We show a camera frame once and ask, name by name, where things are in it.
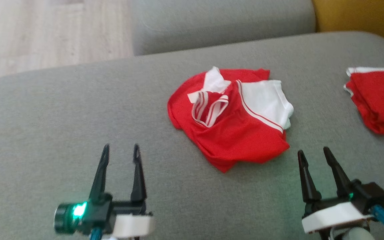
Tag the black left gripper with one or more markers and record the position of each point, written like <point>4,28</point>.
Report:
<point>95,213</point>

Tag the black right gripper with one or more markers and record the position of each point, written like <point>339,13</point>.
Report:
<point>368,195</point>

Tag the red and white jersey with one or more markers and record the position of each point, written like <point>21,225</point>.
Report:
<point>238,133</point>

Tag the red shorts with white trim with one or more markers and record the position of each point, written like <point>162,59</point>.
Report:
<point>382,100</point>

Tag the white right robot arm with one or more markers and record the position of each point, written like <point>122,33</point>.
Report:
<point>355,235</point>

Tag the yellow and grey sofa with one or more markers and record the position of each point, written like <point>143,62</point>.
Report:
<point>62,133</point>

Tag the wide yellow sofa backrest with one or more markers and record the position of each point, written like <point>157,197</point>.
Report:
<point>362,16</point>

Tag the medium grey sofa seat cushion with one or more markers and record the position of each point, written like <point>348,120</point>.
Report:
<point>212,23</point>

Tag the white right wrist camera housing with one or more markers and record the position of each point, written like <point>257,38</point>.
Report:
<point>335,216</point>

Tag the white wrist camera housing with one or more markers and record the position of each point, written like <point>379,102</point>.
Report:
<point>133,225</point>
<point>335,216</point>

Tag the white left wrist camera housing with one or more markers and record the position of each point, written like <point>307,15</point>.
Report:
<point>133,225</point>

